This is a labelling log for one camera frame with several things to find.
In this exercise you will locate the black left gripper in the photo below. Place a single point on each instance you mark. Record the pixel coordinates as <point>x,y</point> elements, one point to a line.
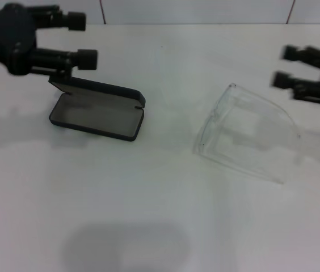
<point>4,34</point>

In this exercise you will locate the black glasses case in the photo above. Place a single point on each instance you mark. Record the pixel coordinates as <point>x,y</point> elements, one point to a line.
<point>97,119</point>

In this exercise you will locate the clear transparent glasses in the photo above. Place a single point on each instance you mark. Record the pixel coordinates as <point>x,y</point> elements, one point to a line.
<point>205,133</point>

